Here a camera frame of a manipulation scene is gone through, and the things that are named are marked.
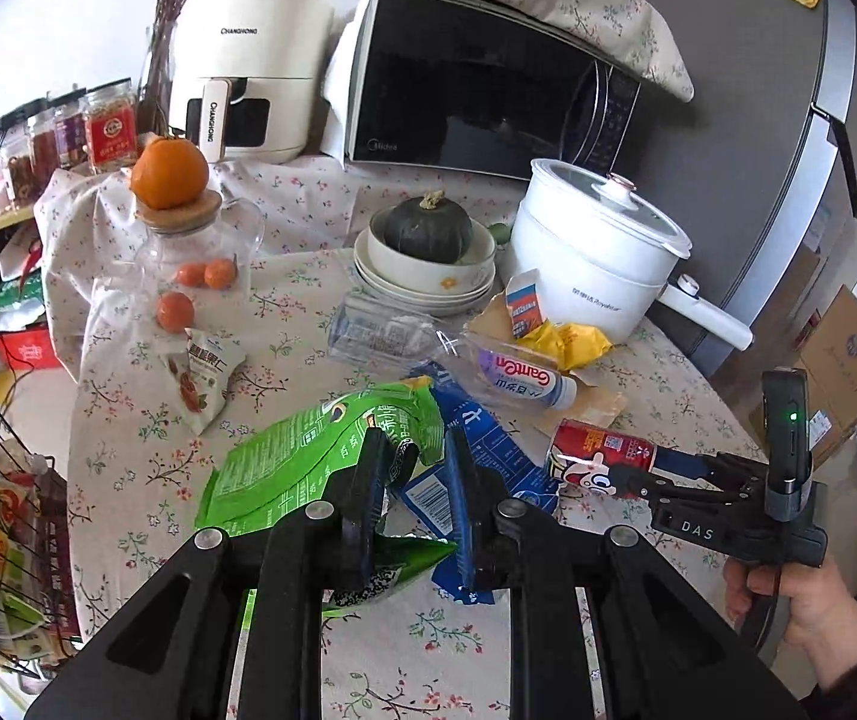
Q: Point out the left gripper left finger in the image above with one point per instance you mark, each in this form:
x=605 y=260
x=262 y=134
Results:
x=328 y=543

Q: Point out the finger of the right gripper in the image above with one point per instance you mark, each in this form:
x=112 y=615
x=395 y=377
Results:
x=724 y=471
x=660 y=491

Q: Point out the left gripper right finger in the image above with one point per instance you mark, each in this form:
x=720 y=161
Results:
x=501 y=541

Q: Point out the blue white carton box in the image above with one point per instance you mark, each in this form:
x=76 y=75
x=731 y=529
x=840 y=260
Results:
x=488 y=466

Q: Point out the green snack bag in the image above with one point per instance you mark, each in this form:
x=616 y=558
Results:
x=289 y=463

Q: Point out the red drink can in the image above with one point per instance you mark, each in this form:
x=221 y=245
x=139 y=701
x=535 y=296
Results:
x=589 y=457

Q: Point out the clear plastic bottle purple label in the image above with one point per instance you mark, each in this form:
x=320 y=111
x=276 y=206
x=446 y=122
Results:
x=495 y=375

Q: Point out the yellow banana peel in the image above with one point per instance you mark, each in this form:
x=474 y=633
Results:
x=571 y=346

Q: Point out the small nut snack packet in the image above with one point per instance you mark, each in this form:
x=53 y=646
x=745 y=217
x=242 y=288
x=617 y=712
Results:
x=196 y=371

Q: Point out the brown cardboard piece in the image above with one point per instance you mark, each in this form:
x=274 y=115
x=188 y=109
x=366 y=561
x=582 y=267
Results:
x=594 y=403

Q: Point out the clear plastic tray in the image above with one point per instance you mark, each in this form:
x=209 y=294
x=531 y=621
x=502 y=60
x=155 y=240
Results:
x=379 y=336

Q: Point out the red blue small carton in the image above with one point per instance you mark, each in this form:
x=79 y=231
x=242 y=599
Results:
x=522 y=303

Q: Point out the person right hand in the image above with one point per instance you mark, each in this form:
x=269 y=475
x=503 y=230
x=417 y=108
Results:
x=823 y=614

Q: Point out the upper cardboard box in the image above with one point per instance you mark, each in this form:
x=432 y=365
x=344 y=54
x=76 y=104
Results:
x=829 y=359

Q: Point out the white electric cooking pot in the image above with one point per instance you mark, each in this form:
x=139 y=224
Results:
x=601 y=255

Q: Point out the stacked white plates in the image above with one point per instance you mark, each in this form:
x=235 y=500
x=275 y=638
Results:
x=437 y=305

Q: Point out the floral tablecloth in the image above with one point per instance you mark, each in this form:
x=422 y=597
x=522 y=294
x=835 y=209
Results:
x=136 y=470

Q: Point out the white ceramic bowl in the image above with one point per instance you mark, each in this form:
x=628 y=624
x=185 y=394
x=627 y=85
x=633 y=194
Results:
x=444 y=279

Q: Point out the small mandarin in jar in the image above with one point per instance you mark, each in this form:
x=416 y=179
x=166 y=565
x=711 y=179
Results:
x=174 y=312

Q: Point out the glass jar with cork lid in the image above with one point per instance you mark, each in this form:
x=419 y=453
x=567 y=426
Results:
x=194 y=261

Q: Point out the grey refrigerator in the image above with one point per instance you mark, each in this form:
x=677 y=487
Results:
x=743 y=167

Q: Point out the dark green pumpkin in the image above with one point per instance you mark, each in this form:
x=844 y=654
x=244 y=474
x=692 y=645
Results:
x=432 y=228

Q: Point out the large orange fruit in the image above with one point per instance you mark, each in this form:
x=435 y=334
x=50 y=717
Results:
x=170 y=172

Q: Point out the black microwave oven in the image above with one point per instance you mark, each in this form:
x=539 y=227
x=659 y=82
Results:
x=467 y=85

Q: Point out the red label glass jar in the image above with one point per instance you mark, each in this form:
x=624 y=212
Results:
x=109 y=116

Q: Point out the white air fryer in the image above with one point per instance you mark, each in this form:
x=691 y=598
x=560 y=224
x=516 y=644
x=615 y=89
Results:
x=247 y=74

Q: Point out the dried branches in vase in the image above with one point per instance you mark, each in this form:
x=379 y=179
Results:
x=156 y=80

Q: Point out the black wire rack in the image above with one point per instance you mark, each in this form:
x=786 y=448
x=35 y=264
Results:
x=39 y=627

